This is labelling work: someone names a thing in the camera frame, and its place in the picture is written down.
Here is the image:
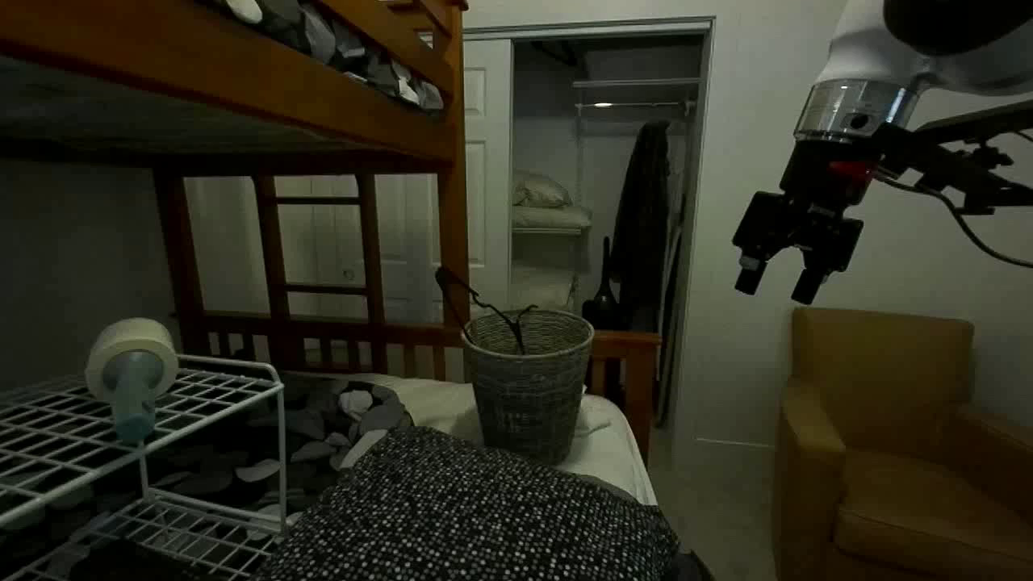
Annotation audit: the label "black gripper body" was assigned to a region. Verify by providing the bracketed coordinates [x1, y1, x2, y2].
[749, 140, 874, 262]

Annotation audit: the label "wooden bunk bed frame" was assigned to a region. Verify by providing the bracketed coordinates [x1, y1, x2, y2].
[0, 0, 664, 465]

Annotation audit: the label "mustard yellow armchair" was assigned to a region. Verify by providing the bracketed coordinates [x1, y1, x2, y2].
[771, 303, 1033, 581]

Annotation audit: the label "black white speckled cloth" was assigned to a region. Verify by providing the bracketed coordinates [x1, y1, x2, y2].
[256, 423, 686, 581]

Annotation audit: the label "black camera stand bar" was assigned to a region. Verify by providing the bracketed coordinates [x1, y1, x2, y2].
[909, 96, 1033, 216]

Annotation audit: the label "white mattress sheet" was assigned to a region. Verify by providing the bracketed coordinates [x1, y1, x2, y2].
[381, 371, 663, 509]

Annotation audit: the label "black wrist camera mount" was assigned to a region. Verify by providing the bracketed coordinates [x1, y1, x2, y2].
[857, 120, 952, 188]

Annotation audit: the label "dark pebble pattern blanket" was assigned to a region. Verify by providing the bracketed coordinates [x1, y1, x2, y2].
[60, 368, 418, 544]

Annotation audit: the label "white closet door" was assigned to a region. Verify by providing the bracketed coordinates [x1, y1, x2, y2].
[461, 37, 517, 317]

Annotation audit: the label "white folded linens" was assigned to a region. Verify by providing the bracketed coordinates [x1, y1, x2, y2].
[510, 172, 595, 236]

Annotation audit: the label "grey woven basket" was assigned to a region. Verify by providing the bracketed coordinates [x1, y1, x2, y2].
[457, 307, 597, 469]

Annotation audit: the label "white tape roll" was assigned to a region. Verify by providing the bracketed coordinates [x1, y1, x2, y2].
[81, 314, 181, 445]

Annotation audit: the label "white wire rack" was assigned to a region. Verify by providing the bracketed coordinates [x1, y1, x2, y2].
[0, 351, 290, 581]

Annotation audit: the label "white closet shelf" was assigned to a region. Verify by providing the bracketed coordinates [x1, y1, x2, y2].
[569, 73, 704, 111]

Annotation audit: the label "black bag in closet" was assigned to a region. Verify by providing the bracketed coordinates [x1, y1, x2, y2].
[579, 236, 628, 334]

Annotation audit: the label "grey polka dot bunk bedding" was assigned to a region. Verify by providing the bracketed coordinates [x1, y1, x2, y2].
[219, 0, 447, 115]

